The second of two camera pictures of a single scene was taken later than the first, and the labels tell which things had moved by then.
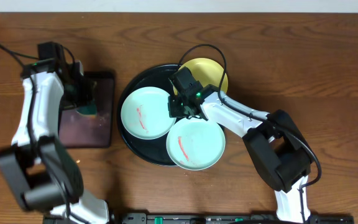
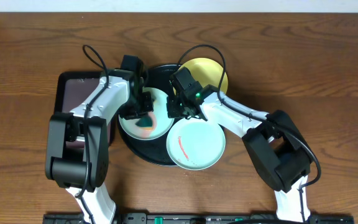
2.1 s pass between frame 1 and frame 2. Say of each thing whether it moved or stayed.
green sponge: moved
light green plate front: stayed
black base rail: stayed
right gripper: stayed
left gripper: moved
